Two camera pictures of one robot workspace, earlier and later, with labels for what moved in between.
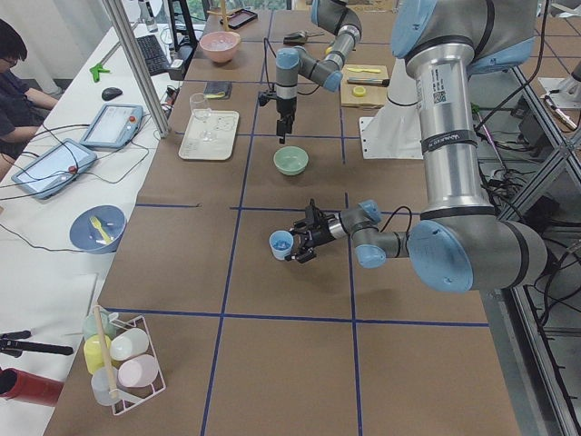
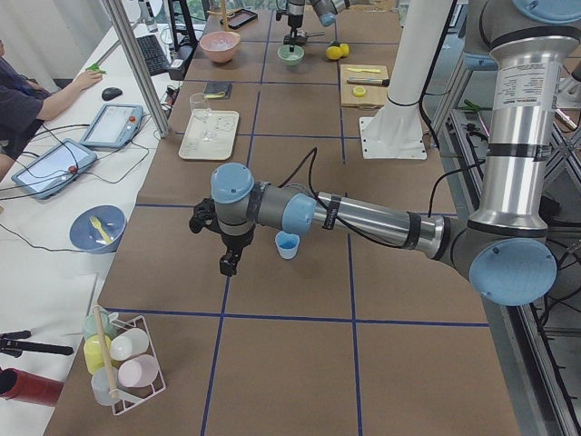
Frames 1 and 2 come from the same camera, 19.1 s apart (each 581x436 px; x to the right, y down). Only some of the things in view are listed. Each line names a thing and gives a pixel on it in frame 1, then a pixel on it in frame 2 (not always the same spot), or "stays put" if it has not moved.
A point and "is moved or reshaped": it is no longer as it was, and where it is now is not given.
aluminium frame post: (155, 105) stays put
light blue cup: (280, 242) is moved or reshaped
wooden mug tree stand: (223, 14) stays put
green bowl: (290, 160) is moved or reshaped
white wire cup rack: (122, 360) stays put
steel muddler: (369, 81) stays put
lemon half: (359, 91) stays put
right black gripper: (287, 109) -> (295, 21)
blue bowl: (98, 229) stays put
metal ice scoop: (299, 37) stays put
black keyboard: (154, 55) stays put
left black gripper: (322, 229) -> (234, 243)
